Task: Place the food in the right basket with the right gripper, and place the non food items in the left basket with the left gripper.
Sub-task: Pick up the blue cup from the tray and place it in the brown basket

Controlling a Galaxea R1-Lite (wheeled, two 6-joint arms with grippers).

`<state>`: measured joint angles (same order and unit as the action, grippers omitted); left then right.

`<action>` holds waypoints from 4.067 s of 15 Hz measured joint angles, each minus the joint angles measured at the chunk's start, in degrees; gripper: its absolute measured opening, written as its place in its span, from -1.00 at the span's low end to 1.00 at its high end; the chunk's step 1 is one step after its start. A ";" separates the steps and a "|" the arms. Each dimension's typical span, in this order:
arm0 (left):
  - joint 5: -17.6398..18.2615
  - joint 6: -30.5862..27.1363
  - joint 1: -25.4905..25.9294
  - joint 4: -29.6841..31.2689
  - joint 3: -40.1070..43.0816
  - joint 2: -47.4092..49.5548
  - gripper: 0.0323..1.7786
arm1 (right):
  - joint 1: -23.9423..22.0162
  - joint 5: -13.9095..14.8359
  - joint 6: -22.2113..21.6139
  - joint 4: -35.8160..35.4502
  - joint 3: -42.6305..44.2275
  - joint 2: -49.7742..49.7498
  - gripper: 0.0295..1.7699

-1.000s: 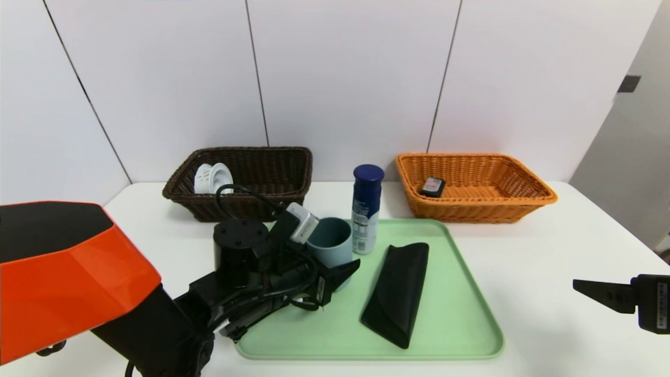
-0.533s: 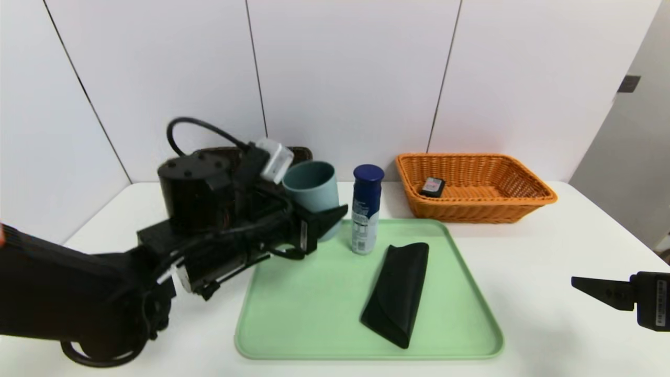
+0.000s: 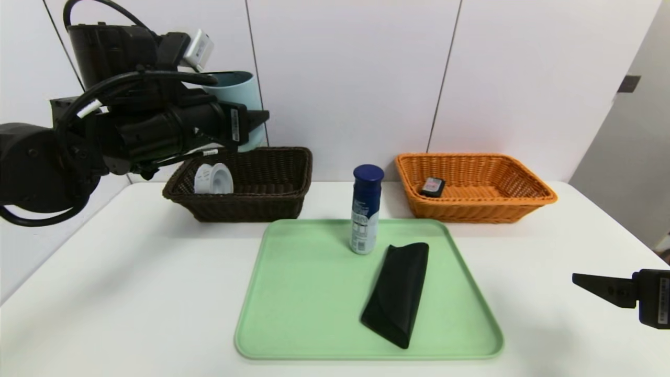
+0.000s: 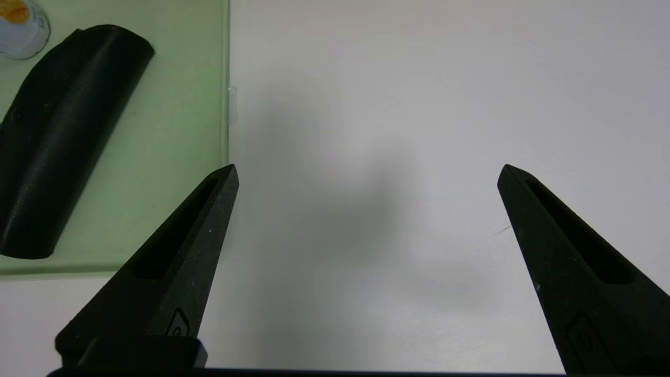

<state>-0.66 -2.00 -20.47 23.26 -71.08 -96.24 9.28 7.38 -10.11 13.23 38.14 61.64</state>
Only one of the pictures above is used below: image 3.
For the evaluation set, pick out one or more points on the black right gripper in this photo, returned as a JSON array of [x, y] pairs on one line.
[[656, 298]]

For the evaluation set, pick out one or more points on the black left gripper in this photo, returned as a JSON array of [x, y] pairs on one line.
[[236, 125]]

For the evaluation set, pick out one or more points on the blue-grey plastic cup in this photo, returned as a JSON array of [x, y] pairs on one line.
[[246, 91]]

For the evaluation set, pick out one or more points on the white plastic round container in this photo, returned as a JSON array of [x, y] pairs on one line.
[[212, 178]]

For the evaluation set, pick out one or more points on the small black red tin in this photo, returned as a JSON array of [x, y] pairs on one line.
[[432, 187]]

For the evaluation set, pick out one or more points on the black glasses case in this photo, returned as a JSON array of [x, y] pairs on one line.
[[395, 298]]

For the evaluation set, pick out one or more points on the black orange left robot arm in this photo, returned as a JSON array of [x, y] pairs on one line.
[[31, 162]]

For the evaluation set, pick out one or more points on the dark brown wicker basket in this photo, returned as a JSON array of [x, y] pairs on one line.
[[261, 207]]

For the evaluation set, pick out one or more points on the orange wicker basket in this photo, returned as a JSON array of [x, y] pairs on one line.
[[471, 212]]

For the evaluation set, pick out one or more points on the blue capped spray can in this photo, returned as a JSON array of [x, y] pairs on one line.
[[365, 209]]

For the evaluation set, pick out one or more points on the light green plastic tray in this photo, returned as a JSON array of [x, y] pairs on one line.
[[324, 314]]

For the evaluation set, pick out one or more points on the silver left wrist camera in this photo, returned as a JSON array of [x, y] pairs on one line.
[[199, 50]]

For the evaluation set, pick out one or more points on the dark grey wall plate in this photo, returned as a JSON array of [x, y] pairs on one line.
[[628, 84]]

